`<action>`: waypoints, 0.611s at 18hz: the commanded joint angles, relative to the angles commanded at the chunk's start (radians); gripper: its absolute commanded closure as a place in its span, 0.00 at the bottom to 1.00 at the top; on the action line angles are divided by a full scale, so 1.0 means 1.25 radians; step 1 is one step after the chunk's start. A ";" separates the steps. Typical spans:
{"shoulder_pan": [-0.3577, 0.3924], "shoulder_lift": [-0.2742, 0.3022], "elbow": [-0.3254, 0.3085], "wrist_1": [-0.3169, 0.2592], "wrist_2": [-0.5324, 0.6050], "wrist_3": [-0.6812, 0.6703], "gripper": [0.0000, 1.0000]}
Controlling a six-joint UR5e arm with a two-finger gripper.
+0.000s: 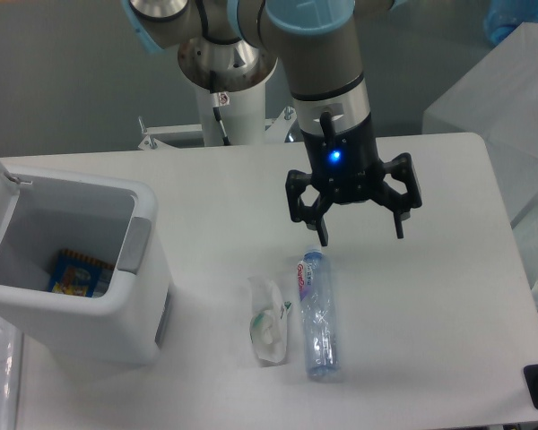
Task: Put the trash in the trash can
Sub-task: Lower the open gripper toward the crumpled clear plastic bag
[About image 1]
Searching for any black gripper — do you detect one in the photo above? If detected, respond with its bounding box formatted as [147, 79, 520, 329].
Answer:
[284, 116, 423, 247]

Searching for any clear plastic water bottle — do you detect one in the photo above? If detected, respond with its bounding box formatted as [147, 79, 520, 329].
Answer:
[296, 245, 343, 383]

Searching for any white tissue wrapper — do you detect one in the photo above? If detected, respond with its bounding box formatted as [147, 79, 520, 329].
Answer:
[248, 276, 291, 366]

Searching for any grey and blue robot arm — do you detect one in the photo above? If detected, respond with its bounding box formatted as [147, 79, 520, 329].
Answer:
[122, 1, 421, 245]

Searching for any white open trash can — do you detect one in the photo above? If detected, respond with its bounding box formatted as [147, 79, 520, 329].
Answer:
[0, 161, 172, 365]

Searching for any blue snack packet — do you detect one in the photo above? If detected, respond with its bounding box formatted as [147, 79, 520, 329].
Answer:
[47, 249, 115, 298]

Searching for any white table clamp bracket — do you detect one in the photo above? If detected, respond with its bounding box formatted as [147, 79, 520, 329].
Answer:
[138, 106, 303, 151]

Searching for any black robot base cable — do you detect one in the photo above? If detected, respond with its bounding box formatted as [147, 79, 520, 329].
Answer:
[208, 70, 232, 147]

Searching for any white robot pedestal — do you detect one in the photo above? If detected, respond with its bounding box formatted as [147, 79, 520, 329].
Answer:
[178, 37, 277, 146]

